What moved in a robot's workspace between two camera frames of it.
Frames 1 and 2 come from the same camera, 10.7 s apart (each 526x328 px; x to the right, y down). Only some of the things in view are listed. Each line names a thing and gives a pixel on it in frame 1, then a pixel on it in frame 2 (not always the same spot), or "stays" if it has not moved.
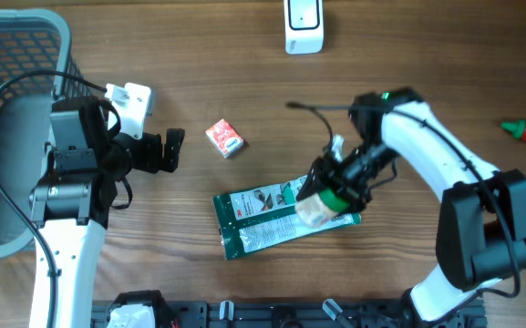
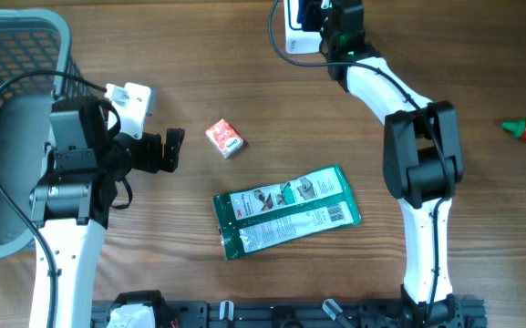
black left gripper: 152,160 stays
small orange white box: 222,136 stays
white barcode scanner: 304,26 stays
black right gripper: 324,167 → 307,12
